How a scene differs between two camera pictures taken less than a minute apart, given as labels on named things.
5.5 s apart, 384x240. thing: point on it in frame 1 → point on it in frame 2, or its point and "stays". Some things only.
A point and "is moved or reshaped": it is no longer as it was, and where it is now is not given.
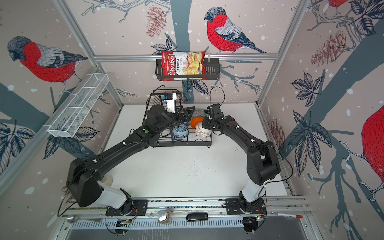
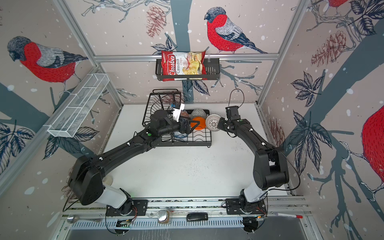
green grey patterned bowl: [198, 113] stays
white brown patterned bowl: [202, 132] is moved or reshaped
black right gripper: [204, 123] → [222, 120]
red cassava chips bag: [183, 65] stays
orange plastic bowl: [195, 120] stays
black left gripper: [186, 118] → [187, 129]
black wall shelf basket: [212, 72] stays
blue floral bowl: [181, 131] stays
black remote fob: [197, 216] stays
